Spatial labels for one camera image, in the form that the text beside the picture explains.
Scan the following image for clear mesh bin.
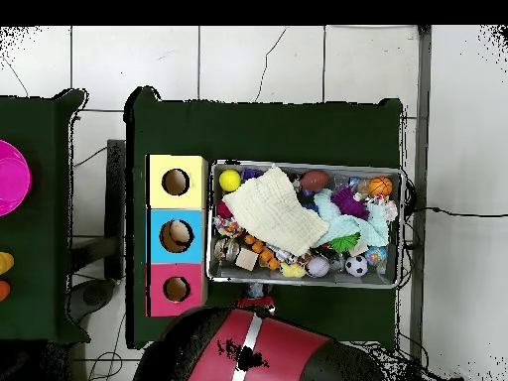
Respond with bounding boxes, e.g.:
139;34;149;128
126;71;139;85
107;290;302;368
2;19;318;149
205;159;406;290

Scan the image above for yellow ball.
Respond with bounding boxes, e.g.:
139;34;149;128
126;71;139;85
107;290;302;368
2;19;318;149
218;169;243;192

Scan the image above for white ball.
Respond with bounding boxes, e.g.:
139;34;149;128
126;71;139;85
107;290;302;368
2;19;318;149
306;255;331;279

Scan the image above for purple spiky toy with eyes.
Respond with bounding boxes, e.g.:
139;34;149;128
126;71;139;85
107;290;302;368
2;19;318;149
330;186;370;221

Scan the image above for cream yellow cloth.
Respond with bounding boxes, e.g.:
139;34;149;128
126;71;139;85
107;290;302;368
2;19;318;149
222;166;330;258

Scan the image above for dark green side table cloth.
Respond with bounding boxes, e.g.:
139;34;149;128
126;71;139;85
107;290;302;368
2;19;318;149
0;88;90;345

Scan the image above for mint green cloth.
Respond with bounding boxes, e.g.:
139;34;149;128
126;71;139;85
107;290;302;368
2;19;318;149
313;188;390;249

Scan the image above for small wooden block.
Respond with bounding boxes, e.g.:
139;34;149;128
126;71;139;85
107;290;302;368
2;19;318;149
234;248;260;271

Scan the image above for magenta plate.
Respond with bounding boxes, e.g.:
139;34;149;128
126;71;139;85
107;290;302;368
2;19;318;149
0;139;33;217

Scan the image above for orange toy basketball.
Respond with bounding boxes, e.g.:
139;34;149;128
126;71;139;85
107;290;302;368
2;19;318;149
368;176;394;197

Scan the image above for brown toy football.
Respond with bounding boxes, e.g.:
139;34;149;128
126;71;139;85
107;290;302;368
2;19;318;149
299;170;330;192

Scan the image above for green spiky ball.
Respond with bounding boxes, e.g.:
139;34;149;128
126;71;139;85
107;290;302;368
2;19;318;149
328;233;360;254

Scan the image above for small soccer ball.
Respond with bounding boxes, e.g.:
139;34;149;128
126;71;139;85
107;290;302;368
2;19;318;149
344;254;370;279

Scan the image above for black cable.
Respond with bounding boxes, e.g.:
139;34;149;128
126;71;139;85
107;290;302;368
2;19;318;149
404;205;508;219

